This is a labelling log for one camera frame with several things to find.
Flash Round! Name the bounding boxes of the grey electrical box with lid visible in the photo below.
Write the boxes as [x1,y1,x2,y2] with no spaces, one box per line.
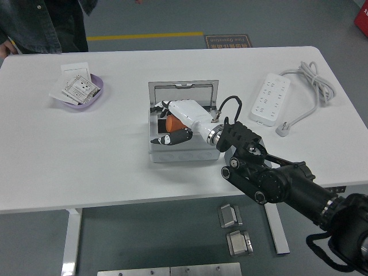
[148,79,224,164]

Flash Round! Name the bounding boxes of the plain white switch plate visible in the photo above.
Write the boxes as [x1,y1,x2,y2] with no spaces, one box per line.
[60,62,92,84]

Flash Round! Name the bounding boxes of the white power cord with plug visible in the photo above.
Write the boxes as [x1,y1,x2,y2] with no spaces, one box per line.
[275,60,336,137]

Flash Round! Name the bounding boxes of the socket panel with printed label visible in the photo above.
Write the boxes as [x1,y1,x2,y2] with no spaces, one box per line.
[62,74,101,105]

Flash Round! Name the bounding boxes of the orange cylinder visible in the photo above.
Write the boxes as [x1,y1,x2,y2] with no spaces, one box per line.
[165,114,186,133]

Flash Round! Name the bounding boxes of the white power strip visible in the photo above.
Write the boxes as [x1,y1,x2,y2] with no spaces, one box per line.
[248,72,291,127]

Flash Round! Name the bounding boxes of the brown floor sign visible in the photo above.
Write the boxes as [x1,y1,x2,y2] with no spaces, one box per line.
[204,34,252,49]

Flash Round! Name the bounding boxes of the metal bracket block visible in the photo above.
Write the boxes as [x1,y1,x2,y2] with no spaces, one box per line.
[217,202,244,229]
[226,229,254,257]

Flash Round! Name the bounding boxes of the person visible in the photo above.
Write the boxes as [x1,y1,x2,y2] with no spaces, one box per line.
[0,0,98,58]

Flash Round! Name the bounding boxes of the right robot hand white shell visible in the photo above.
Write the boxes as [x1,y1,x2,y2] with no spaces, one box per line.
[149,99,224,147]

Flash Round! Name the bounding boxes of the person's hand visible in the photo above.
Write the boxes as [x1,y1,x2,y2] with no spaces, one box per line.
[0,39,14,58]

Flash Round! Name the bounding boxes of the white table leg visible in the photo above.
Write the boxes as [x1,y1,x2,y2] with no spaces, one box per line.
[263,202,290,255]
[61,208,83,276]

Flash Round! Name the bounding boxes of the purple plastic tray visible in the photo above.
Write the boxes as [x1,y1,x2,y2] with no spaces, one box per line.
[56,73,104,109]

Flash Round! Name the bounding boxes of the metal base plate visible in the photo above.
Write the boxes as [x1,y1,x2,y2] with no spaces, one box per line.
[170,262,242,276]
[97,267,171,276]

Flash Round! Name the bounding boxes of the red object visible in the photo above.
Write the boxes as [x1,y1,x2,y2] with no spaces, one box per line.
[353,5,368,29]

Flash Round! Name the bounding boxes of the white wall panel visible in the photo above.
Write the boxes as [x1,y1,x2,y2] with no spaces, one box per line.
[48,76,80,106]

